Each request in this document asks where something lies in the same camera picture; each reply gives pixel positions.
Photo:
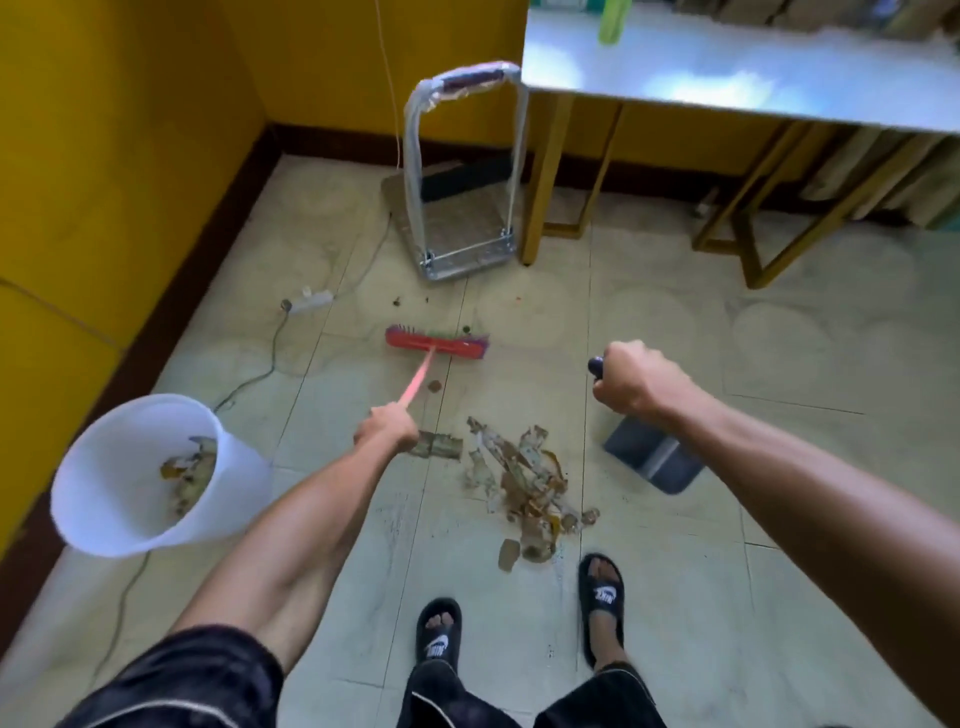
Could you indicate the person's left hand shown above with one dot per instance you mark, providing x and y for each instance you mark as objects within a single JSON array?
[{"x": 388, "y": 427}]

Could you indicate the person's right hand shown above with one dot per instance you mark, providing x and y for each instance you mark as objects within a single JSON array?
[{"x": 637, "y": 379}]

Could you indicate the person's left fingers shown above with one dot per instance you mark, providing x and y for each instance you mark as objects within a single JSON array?
[{"x": 405, "y": 431}]

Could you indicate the person's right fingers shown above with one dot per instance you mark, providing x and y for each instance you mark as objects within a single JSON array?
[{"x": 611, "y": 382}]

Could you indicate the dark blue dustpan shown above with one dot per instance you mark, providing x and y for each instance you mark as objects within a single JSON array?
[{"x": 652, "y": 454}]

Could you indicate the red broom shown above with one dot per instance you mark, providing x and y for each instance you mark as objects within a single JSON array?
[{"x": 435, "y": 345}]

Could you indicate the person's right forearm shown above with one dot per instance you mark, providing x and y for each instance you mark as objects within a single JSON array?
[{"x": 825, "y": 517}]

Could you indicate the person's left forearm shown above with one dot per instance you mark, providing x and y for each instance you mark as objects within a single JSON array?
[{"x": 292, "y": 540}]

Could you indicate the pile of brown paper scraps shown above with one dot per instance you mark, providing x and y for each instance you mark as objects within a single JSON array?
[{"x": 525, "y": 487}]

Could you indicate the white power strip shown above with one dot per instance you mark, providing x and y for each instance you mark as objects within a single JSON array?
[{"x": 309, "y": 301}]

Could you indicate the black slide sandal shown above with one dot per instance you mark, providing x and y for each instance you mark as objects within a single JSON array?
[
  {"x": 439, "y": 637},
  {"x": 602, "y": 607}
]

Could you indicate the scraps in bucket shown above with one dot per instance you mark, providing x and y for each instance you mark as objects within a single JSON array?
[{"x": 191, "y": 472}]

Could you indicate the folding platform hand trolley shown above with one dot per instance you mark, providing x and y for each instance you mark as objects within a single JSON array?
[{"x": 461, "y": 195}]

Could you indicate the white plastic bucket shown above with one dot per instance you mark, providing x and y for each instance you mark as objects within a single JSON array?
[{"x": 150, "y": 480}]

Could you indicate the black shorts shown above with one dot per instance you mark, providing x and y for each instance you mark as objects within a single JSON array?
[{"x": 532, "y": 701}]

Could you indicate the steel top table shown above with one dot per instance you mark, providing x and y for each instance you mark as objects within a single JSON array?
[{"x": 720, "y": 97}]

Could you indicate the green bottle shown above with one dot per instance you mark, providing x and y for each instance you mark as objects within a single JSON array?
[{"x": 613, "y": 19}]

